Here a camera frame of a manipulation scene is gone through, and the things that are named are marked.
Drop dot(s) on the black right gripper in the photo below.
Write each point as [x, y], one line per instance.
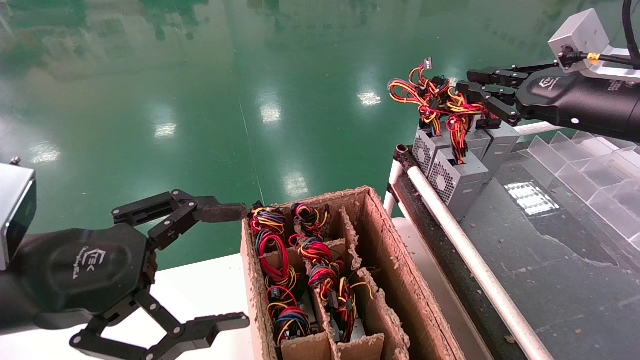
[555, 100]

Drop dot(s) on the long white rail pipe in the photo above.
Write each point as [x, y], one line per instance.
[475, 265]

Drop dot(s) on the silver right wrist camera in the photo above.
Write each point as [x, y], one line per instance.
[580, 32]

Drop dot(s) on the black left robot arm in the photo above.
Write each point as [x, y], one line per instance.
[10, 305]

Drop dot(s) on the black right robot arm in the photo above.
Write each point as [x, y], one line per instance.
[615, 107]

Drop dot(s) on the black pipe corner joint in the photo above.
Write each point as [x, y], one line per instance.
[405, 159]

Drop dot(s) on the clear acrylic divider rack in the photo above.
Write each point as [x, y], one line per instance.
[590, 170]

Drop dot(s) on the grey power supply left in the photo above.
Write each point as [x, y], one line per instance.
[424, 150]

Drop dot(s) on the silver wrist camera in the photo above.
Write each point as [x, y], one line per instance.
[12, 210]
[580, 32]

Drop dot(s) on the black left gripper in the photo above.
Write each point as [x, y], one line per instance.
[85, 270]

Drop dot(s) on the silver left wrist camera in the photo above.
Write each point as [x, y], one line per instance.
[12, 210]

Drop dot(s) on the white crossbar pipe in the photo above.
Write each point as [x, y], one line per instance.
[540, 129]

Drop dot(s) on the white leg pipe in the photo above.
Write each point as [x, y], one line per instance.
[395, 180]

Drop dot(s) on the brown cardboard divider box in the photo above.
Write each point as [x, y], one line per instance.
[395, 260]

